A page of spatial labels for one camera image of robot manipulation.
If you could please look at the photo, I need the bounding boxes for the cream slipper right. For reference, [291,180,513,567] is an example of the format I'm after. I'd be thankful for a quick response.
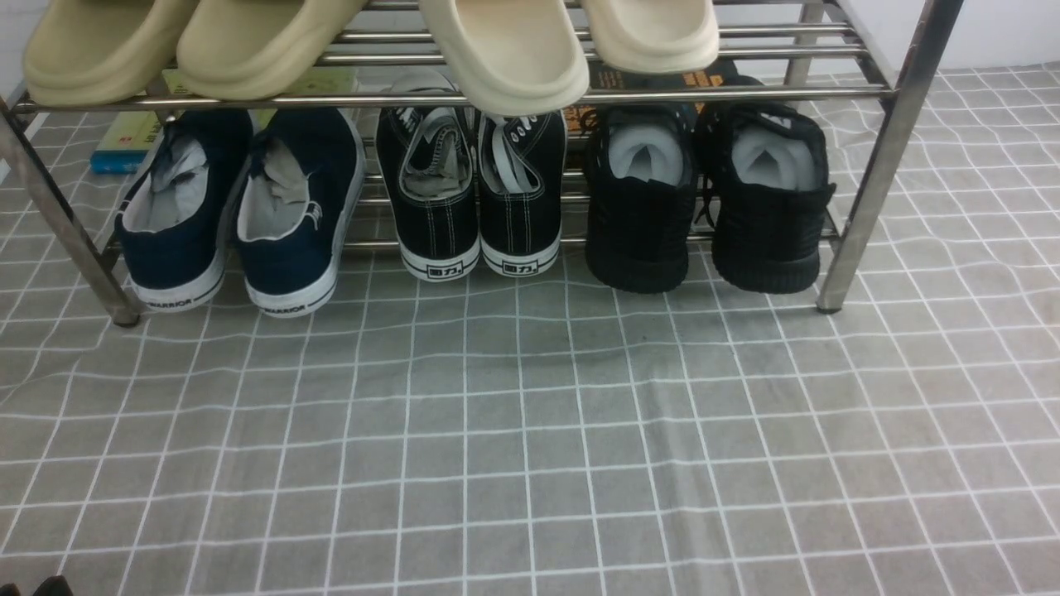
[581,1,720,75]

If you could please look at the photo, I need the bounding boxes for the green yellow book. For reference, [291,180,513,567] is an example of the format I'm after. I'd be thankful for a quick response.
[89,67,359,175]

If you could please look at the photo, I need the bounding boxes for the navy canvas shoe left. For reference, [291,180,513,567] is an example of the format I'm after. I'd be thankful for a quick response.
[114,108,255,313]

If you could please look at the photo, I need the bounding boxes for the black knit sneaker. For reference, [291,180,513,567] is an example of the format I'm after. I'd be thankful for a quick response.
[582,104,699,295]
[694,99,836,295]

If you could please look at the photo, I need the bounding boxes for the navy canvas shoe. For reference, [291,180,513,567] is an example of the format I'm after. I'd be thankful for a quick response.
[234,107,367,320]
[114,108,255,313]

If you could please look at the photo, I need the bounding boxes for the stainless steel shoe rack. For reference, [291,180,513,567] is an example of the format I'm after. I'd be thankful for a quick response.
[2,1,965,328]

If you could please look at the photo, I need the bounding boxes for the black canvas sneaker right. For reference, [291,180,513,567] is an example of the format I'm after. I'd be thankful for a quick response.
[476,112,567,278]

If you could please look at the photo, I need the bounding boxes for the cream slipper centre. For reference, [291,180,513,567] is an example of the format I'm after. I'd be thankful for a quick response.
[419,1,590,118]

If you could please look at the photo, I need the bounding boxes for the navy canvas shoe right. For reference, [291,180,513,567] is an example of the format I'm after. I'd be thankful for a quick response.
[234,107,367,320]

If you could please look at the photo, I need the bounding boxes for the tan slipper far left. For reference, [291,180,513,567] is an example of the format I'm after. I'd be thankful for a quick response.
[22,1,198,107]

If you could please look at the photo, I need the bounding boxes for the dark object bottom left corner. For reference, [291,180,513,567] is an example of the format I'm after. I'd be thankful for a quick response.
[0,574,75,596]

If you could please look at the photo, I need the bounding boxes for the black canvas sneaker left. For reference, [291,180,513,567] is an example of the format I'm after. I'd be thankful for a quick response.
[374,104,481,282]

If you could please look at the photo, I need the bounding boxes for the cream slipper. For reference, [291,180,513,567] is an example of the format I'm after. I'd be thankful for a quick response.
[581,1,720,75]
[419,1,590,118]

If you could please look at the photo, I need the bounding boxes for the black canvas sneaker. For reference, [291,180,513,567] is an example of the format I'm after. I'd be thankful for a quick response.
[374,104,481,282]
[476,112,567,278]

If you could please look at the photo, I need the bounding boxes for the black book orange text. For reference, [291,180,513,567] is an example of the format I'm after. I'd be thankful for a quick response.
[564,58,764,132]

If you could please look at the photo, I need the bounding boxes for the grey checked floor cloth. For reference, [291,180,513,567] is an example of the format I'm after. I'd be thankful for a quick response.
[1,64,1059,595]

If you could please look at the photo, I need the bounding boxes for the tan slipper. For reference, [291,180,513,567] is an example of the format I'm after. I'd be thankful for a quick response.
[22,1,198,107]
[176,1,367,101]

